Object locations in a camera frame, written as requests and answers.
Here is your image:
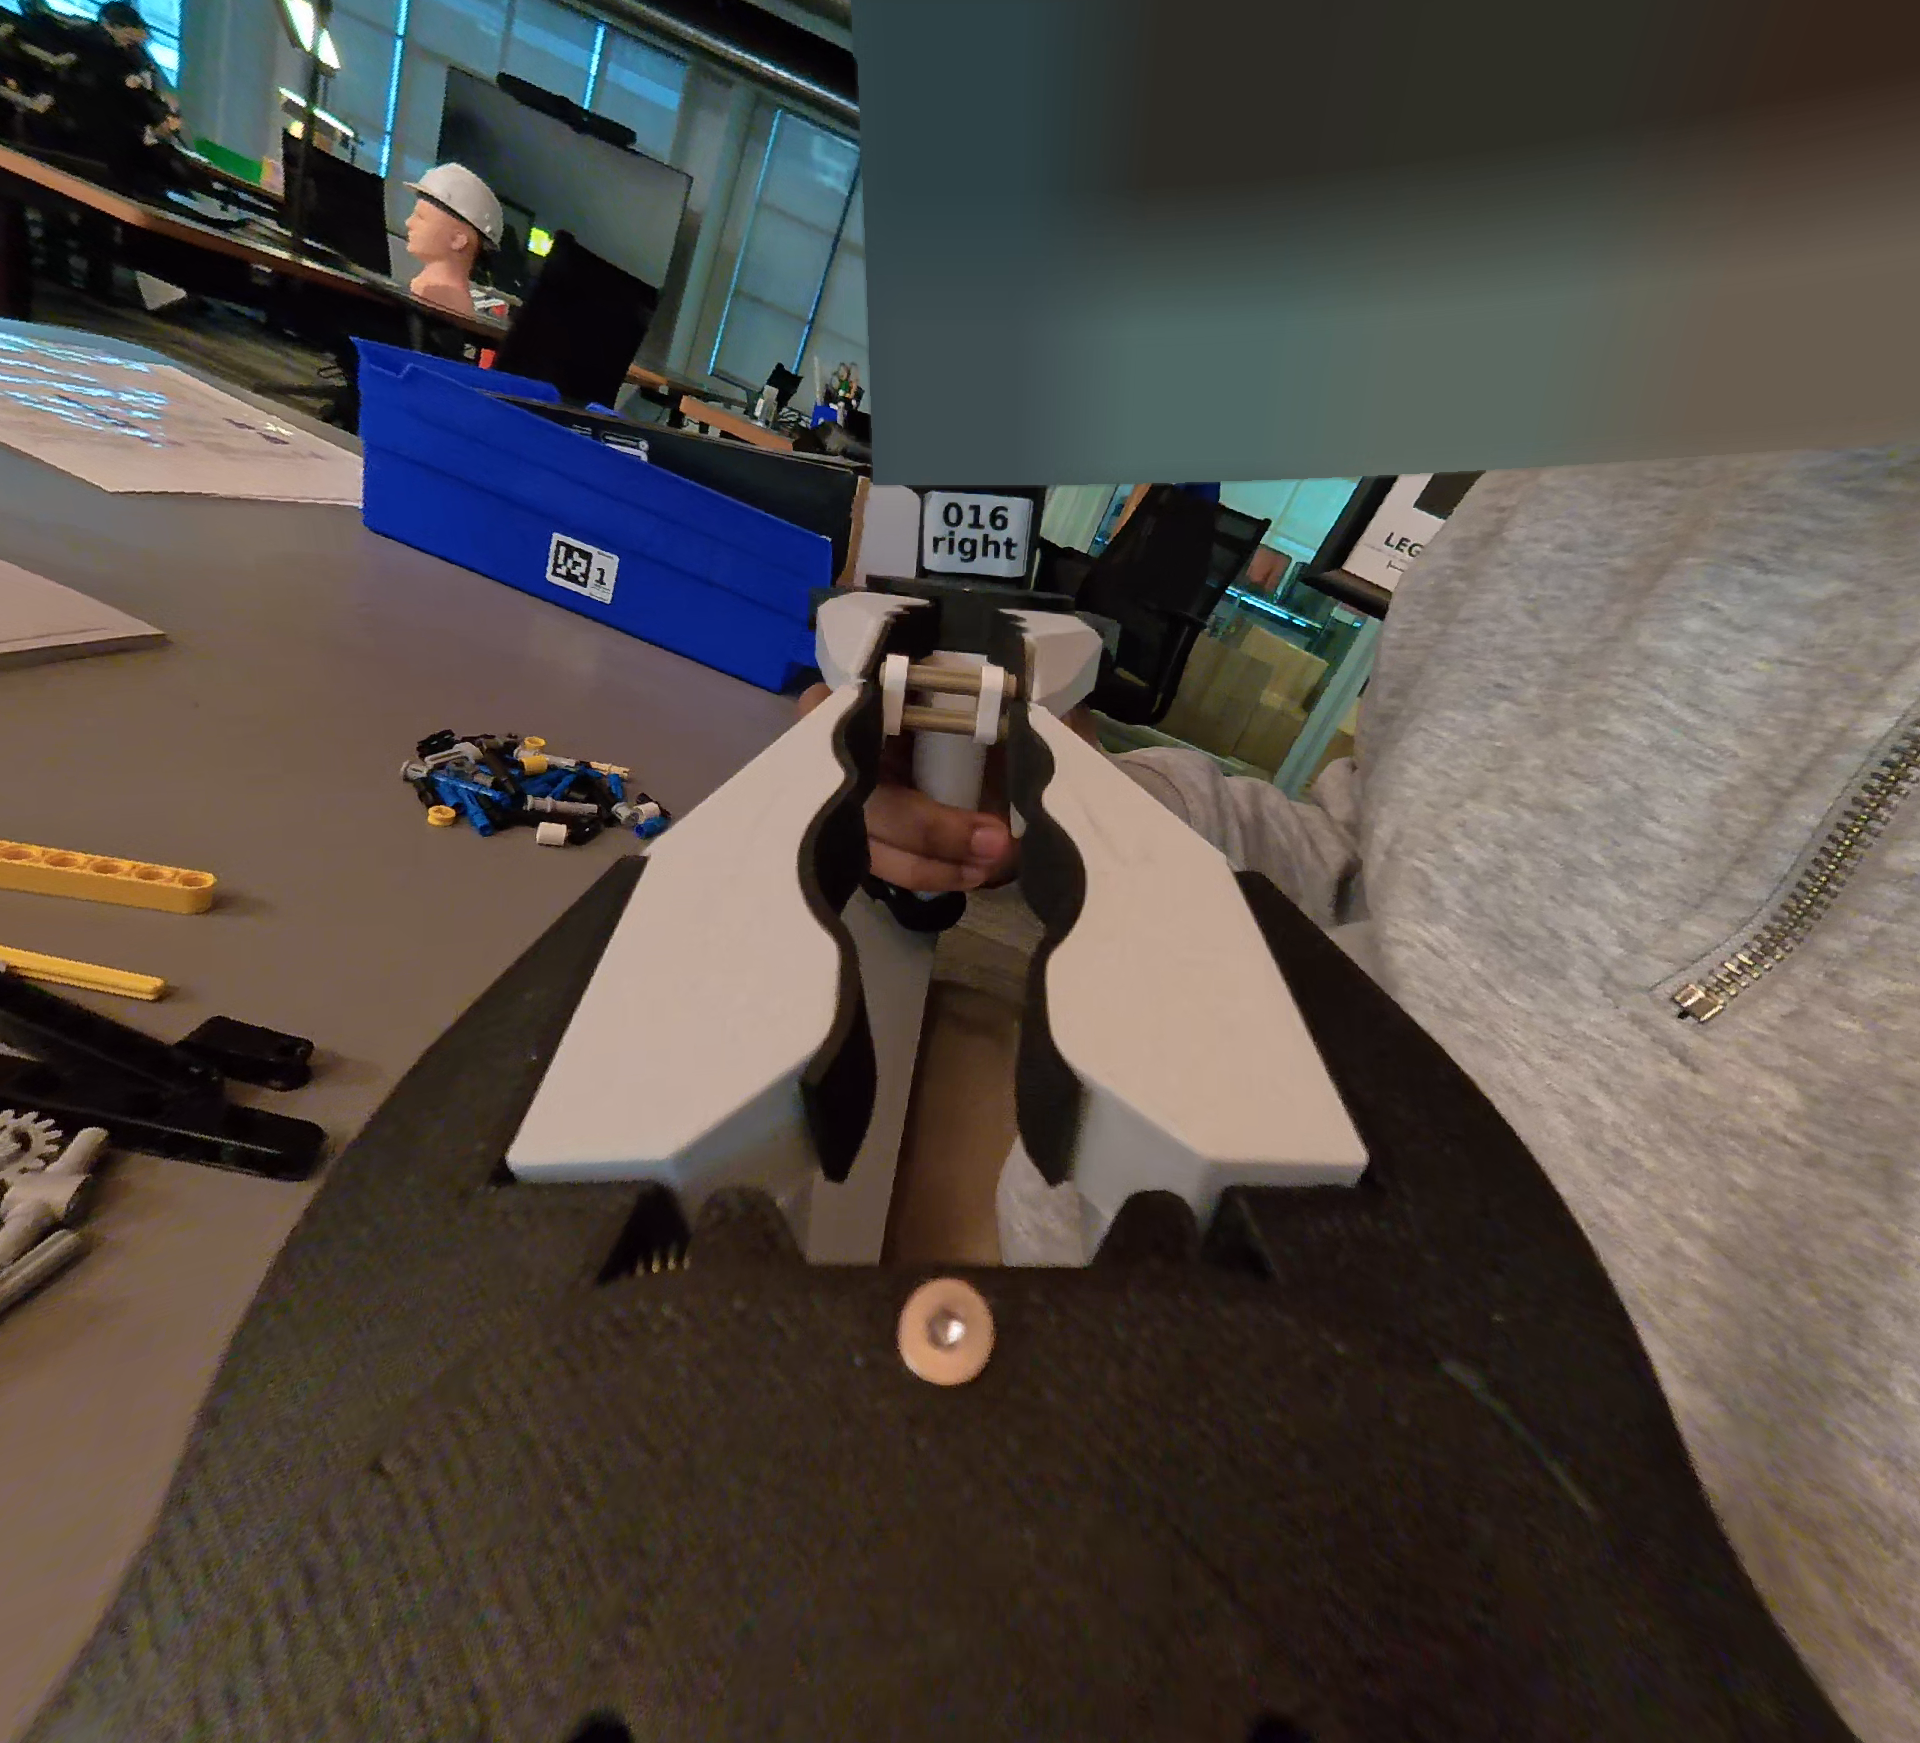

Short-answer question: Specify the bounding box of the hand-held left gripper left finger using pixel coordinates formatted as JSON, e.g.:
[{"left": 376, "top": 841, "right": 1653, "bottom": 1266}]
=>
[{"left": 508, "top": 700, "right": 881, "bottom": 1194}]

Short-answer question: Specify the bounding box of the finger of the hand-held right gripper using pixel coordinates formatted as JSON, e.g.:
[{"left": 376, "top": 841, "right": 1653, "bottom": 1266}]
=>
[
  {"left": 996, "top": 613, "right": 1106, "bottom": 718},
  {"left": 813, "top": 596, "right": 912, "bottom": 727}
]

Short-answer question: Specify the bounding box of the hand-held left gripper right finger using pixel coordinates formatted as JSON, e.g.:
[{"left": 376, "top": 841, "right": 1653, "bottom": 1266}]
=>
[{"left": 1008, "top": 708, "right": 1369, "bottom": 1238}]

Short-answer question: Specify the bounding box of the tan and white lego assembly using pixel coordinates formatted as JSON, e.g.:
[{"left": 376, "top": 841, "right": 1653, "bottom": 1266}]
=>
[{"left": 875, "top": 650, "right": 1014, "bottom": 747}]

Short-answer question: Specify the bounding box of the pile of small lego pins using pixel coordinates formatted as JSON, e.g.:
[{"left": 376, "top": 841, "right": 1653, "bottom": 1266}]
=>
[{"left": 399, "top": 727, "right": 673, "bottom": 846}]

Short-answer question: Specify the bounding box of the person's right forearm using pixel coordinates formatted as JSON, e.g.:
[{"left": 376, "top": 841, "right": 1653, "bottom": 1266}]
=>
[{"left": 1116, "top": 747, "right": 1366, "bottom": 925}]

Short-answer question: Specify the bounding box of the pile of large lego parts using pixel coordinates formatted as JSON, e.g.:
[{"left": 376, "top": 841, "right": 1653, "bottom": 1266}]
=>
[{"left": 0, "top": 971, "right": 328, "bottom": 1315}]

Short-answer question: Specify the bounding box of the long yellow lego beam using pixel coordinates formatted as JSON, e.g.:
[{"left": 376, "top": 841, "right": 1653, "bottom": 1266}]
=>
[{"left": 0, "top": 841, "right": 220, "bottom": 913}]

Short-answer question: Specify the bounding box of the thin yellow lego axle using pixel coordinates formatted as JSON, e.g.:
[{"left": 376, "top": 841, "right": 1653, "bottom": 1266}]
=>
[{"left": 0, "top": 942, "right": 169, "bottom": 1001}]

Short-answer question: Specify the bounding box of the lego instruction booklet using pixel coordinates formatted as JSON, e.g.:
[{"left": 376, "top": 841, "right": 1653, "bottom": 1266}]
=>
[{"left": 0, "top": 556, "right": 169, "bottom": 671}]

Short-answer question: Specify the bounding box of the person's right hand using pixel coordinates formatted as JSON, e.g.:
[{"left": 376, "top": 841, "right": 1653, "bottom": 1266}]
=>
[{"left": 869, "top": 782, "right": 1022, "bottom": 892}]

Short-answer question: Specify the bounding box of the black mesh office chair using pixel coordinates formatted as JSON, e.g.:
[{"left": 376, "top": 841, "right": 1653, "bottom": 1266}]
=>
[{"left": 1048, "top": 483, "right": 1272, "bottom": 727}]

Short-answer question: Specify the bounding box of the cardboard box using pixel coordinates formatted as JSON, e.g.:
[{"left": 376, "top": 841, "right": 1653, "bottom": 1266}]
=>
[{"left": 1161, "top": 615, "right": 1360, "bottom": 785}]

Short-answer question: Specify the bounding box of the white sign board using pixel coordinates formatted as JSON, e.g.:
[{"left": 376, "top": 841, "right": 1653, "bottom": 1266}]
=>
[{"left": 1344, "top": 476, "right": 1487, "bottom": 606}]

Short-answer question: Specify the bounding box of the blue plastic bin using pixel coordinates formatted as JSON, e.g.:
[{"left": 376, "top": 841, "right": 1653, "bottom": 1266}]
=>
[{"left": 352, "top": 336, "right": 835, "bottom": 695}]

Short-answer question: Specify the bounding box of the black computer monitor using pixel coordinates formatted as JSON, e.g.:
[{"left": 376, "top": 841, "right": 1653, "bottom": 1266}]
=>
[
  {"left": 496, "top": 231, "right": 663, "bottom": 413},
  {"left": 279, "top": 131, "right": 395, "bottom": 276}
]

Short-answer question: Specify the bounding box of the large display screen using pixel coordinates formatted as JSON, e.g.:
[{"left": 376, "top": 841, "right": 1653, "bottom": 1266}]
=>
[{"left": 434, "top": 68, "right": 695, "bottom": 291}]

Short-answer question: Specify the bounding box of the mannequin head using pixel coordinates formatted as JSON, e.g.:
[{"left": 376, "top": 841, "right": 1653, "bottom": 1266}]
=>
[{"left": 403, "top": 196, "right": 497, "bottom": 311}]

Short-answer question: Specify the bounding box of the white hard hat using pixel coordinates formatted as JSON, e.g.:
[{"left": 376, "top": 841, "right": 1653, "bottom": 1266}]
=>
[{"left": 399, "top": 159, "right": 501, "bottom": 251}]

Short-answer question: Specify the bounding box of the black video bar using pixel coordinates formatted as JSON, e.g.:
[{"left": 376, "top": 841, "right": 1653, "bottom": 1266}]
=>
[{"left": 496, "top": 74, "right": 637, "bottom": 145}]

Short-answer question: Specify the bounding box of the printed paper sheet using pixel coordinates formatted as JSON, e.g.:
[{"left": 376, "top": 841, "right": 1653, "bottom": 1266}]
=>
[{"left": 0, "top": 324, "right": 366, "bottom": 505}]

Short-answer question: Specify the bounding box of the wooden office desk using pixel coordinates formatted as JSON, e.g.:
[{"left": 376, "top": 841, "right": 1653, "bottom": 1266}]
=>
[{"left": 0, "top": 145, "right": 519, "bottom": 340}]

